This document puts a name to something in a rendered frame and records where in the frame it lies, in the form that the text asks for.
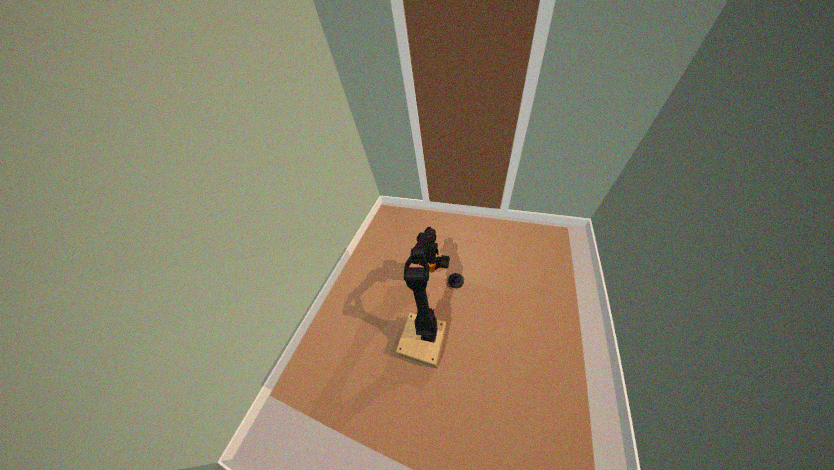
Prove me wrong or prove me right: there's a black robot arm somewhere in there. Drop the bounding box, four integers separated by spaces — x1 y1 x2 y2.
404 227 439 343

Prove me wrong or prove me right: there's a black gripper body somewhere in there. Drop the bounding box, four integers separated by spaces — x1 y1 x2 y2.
412 253 450 269

